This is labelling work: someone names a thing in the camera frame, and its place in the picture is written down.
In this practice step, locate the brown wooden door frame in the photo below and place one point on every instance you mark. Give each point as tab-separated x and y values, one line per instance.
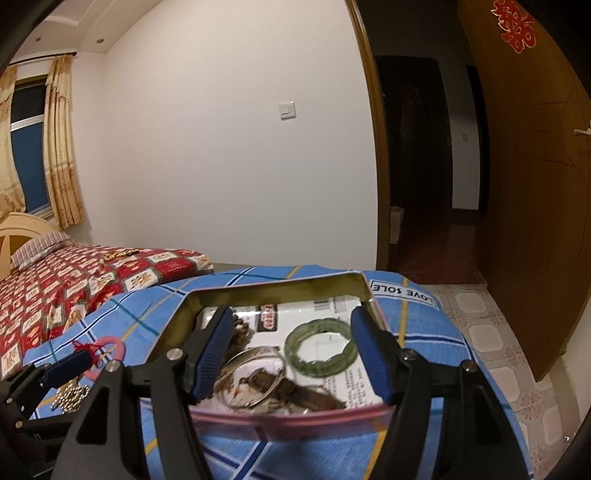
374	138

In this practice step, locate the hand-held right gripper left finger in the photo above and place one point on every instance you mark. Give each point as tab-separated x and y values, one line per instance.
211	353

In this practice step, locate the silver bangle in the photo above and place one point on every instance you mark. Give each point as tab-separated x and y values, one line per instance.
253	352

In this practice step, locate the printed white paper sheet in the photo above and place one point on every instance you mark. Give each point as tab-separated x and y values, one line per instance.
342	386

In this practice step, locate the cream wooden headboard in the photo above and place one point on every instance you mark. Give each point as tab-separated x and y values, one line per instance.
18	226

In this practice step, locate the pink metal tin box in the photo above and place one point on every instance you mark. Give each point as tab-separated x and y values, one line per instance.
277	419

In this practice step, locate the striped pillow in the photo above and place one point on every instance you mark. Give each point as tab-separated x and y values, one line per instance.
41	247

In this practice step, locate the blue plaid cloth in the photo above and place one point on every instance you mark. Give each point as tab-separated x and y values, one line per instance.
418	325

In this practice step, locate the yellow patterned curtain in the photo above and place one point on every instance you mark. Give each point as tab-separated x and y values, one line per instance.
62	147
9	152

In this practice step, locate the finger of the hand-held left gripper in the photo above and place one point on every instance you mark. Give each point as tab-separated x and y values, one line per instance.
64	370

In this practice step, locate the white light switch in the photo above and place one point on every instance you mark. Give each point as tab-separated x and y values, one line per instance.
286	110

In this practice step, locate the brown wooden door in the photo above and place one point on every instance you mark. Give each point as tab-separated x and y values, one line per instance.
531	207

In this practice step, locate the red patterned bed sheet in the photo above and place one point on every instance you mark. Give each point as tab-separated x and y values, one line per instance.
69	286

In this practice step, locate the red paper door decoration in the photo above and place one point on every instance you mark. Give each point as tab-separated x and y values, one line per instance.
515	25

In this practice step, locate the window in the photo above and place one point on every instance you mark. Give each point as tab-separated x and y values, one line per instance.
30	161

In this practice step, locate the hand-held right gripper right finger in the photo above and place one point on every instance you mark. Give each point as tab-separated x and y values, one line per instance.
373	357

